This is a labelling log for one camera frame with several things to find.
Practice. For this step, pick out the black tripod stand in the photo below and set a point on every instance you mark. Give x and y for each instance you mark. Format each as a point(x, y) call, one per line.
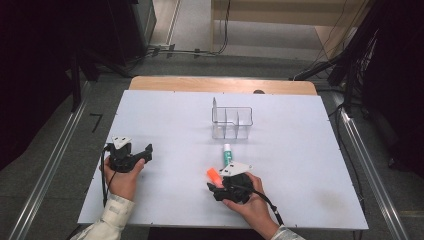
point(76, 83)

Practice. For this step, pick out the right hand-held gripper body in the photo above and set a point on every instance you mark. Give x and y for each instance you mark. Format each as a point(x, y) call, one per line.
point(238, 186)

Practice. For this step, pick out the dark curtain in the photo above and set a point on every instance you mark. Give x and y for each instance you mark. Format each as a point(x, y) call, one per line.
point(400, 83)
point(33, 66)

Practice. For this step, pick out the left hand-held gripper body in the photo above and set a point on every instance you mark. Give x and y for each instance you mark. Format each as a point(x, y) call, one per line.
point(121, 158)

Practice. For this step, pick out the person's right hand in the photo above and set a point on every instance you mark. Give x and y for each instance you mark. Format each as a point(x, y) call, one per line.
point(253, 210)

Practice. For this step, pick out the white board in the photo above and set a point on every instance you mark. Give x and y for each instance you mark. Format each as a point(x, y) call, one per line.
point(166, 116)

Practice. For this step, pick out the clear plastic organizer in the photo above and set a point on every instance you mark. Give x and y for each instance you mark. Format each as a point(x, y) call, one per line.
point(233, 131)

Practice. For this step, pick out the aluminium rail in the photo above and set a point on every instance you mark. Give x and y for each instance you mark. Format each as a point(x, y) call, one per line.
point(50, 166)
point(370, 173)

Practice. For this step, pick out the orange highlighter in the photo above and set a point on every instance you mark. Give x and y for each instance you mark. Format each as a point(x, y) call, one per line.
point(214, 176)

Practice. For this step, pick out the white power strip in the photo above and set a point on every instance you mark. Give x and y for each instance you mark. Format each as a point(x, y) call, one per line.
point(160, 46)

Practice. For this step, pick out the light wooden furniture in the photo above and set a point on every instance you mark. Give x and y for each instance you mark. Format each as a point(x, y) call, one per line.
point(266, 13)

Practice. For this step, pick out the person's left hand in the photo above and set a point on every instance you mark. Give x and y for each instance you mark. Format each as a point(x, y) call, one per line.
point(123, 185)

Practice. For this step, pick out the wooden table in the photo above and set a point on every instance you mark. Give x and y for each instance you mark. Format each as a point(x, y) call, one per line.
point(200, 85)

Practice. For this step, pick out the green white glue stick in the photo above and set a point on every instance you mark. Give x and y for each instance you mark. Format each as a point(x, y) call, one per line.
point(227, 155)

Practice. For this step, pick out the dark cabinet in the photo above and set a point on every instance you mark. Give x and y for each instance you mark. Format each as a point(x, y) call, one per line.
point(143, 23)

